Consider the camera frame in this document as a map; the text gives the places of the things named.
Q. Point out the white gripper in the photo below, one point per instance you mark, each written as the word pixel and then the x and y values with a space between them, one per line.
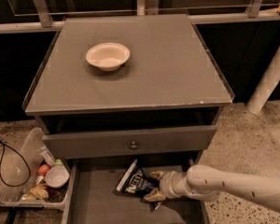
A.
pixel 167 184

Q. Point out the blue chip bag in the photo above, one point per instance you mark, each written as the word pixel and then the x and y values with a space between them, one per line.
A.
pixel 136 182

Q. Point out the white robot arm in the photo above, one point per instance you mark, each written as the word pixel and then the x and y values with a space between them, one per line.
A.
pixel 204 183

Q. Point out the round metal drawer knob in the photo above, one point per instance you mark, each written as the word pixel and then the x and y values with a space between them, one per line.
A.
pixel 133 146

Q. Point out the grey top drawer front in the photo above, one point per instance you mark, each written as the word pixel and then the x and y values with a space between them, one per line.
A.
pixel 117 143

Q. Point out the open grey middle drawer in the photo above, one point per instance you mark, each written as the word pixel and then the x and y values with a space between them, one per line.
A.
pixel 93 199

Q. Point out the grey drawer cabinet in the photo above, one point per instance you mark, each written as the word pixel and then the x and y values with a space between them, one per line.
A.
pixel 170 80

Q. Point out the small white bowl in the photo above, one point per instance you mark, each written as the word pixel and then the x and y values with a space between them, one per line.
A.
pixel 57 177

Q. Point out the red round fruit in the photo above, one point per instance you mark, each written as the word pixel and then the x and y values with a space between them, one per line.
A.
pixel 43 169

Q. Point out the yellow crumpled item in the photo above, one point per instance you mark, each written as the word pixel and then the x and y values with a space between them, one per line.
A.
pixel 39 192

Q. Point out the white tube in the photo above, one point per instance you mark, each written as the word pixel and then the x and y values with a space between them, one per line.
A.
pixel 47 156

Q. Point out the clear plastic bin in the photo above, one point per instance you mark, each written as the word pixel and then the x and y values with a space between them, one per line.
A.
pixel 20 175

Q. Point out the white paper bowl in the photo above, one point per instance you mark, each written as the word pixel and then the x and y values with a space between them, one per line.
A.
pixel 108 56

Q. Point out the white cylindrical post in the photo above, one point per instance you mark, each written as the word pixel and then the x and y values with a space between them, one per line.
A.
pixel 266 86

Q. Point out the metal railing frame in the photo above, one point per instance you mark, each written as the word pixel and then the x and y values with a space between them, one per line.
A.
pixel 24 16

